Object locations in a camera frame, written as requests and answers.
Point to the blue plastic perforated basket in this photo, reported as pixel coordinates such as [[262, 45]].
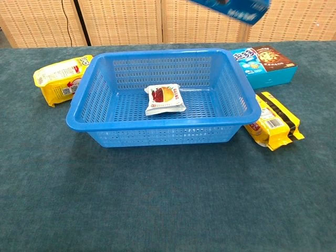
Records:
[[162, 134]]

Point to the blue-brown cookie box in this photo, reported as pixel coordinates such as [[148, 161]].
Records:
[[270, 68]]

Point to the teal carpet table mat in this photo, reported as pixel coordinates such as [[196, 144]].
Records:
[[157, 197]]

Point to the yellow rectangular tea pack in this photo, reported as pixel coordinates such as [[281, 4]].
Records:
[[57, 78]]

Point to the bamboo folding screen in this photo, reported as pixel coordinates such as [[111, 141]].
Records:
[[120, 21]]

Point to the small white cake packet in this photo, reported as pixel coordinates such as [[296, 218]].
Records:
[[164, 99]]

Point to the orange snack packet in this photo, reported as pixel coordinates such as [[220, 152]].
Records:
[[275, 123]]

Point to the oreo cookie pack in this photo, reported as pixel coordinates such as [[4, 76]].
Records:
[[236, 9]]

